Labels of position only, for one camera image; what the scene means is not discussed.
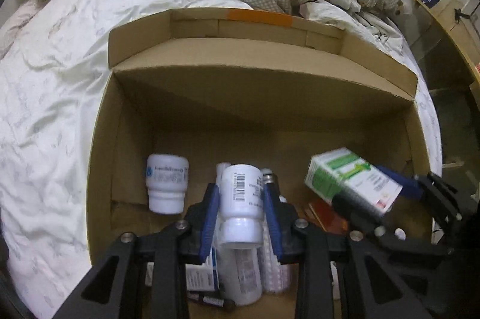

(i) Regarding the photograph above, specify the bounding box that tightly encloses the green and white medicine box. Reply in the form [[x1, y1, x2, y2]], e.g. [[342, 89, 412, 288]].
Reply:
[[304, 148, 403, 217]]

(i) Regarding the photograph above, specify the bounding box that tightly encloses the white bottle with barcode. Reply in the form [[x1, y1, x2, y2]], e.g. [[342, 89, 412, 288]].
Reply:
[[219, 164, 264, 250]]

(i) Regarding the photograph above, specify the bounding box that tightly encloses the red medicine box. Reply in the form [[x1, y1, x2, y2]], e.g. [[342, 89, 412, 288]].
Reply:
[[298, 198, 349, 235]]

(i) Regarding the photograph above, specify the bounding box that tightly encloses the white bottle blue logo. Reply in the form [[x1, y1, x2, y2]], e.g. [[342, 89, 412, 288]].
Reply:
[[145, 154, 190, 215]]

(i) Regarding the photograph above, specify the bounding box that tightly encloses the tall white spray bottle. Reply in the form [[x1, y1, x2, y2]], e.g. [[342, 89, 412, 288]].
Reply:
[[214, 161, 264, 307]]

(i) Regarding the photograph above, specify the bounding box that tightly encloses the white blue medicine box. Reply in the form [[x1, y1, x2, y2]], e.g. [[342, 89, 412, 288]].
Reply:
[[185, 248, 219, 292]]

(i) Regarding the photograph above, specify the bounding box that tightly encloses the clear ribbed plastic bottle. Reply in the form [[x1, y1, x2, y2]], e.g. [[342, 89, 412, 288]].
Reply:
[[260, 168, 294, 295]]

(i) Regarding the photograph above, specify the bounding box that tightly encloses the black pen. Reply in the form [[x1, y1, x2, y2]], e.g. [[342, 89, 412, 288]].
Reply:
[[187, 291, 236, 312]]

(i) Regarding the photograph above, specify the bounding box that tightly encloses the brown cardboard box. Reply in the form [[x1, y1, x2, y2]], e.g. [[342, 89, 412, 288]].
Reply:
[[85, 7, 432, 319]]

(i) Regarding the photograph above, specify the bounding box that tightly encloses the wooden side table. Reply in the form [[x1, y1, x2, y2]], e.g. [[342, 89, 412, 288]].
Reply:
[[413, 0, 480, 88]]

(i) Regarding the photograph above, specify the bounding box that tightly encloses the white floral bed sheet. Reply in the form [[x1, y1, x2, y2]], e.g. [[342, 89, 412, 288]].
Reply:
[[0, 0, 443, 319]]

